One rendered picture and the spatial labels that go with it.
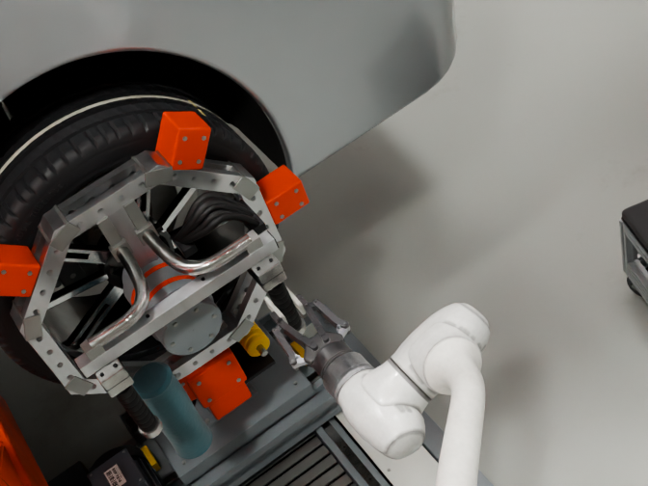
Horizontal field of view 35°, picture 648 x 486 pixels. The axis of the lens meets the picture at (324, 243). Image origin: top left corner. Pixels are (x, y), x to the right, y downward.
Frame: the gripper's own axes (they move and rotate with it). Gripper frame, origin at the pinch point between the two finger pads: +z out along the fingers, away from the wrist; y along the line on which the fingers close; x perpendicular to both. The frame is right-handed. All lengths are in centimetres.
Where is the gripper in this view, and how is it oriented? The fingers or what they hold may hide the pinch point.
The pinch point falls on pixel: (284, 305)
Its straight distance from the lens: 198.6
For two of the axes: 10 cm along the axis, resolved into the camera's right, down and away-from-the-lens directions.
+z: -5.3, -5.3, 6.6
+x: -2.6, -6.5, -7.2
